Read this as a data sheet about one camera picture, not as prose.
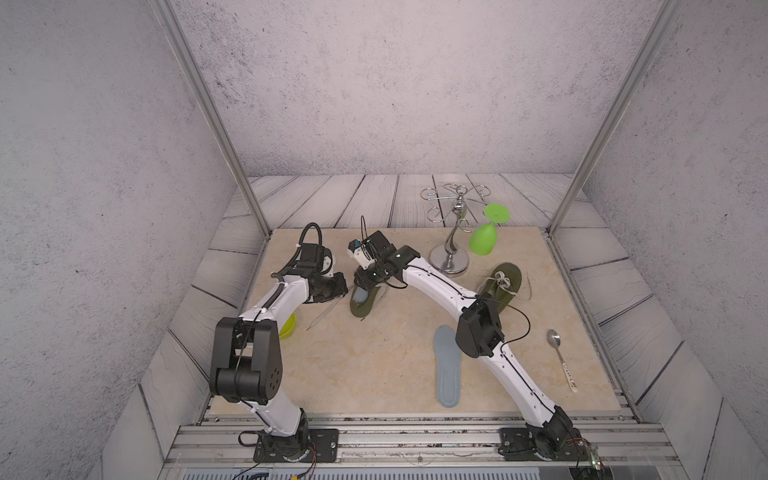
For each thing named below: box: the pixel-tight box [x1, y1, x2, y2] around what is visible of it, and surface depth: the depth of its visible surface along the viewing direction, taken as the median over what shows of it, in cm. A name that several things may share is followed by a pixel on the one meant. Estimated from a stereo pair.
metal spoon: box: [546, 329, 578, 393], surface depth 91 cm
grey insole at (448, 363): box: [433, 325, 462, 408], surface depth 84 cm
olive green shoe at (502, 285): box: [478, 263, 522, 314], surface depth 98 cm
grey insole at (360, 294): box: [353, 286, 368, 303], surface depth 100 cm
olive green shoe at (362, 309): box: [350, 285, 381, 318], surface depth 98 cm
